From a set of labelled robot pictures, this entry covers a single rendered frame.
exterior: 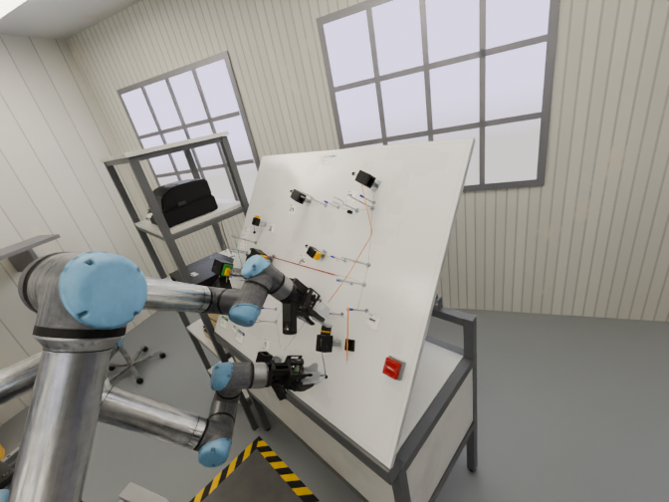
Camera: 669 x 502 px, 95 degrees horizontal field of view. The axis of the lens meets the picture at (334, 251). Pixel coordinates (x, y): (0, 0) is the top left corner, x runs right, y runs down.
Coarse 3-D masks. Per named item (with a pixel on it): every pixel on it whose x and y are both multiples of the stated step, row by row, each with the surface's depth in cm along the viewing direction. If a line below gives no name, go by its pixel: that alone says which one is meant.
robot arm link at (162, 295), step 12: (60, 252) 55; (24, 276) 49; (156, 288) 71; (168, 288) 74; (180, 288) 77; (192, 288) 80; (204, 288) 84; (216, 288) 89; (24, 300) 49; (156, 300) 71; (168, 300) 73; (180, 300) 76; (192, 300) 79; (204, 300) 83; (216, 300) 86; (192, 312) 84; (204, 312) 86; (216, 312) 87
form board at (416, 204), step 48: (432, 144) 103; (288, 192) 151; (336, 192) 129; (384, 192) 112; (432, 192) 99; (240, 240) 172; (288, 240) 144; (336, 240) 123; (384, 240) 108; (432, 240) 96; (240, 288) 163; (336, 288) 118; (384, 288) 104; (432, 288) 93; (288, 336) 131; (336, 336) 113; (384, 336) 100; (336, 384) 109; (384, 384) 97; (384, 432) 94
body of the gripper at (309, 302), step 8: (296, 280) 98; (296, 288) 96; (304, 288) 100; (312, 288) 100; (288, 296) 94; (296, 296) 98; (304, 296) 99; (312, 296) 100; (320, 296) 103; (304, 304) 97; (312, 304) 101; (304, 312) 97
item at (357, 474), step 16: (304, 416) 136; (304, 432) 146; (320, 432) 130; (320, 448) 140; (336, 448) 124; (336, 464) 133; (352, 464) 119; (352, 480) 127; (368, 480) 115; (368, 496) 122; (384, 496) 111
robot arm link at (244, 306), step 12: (252, 288) 84; (264, 288) 86; (228, 300) 84; (240, 300) 82; (252, 300) 82; (264, 300) 86; (228, 312) 84; (240, 312) 80; (252, 312) 81; (240, 324) 83; (252, 324) 82
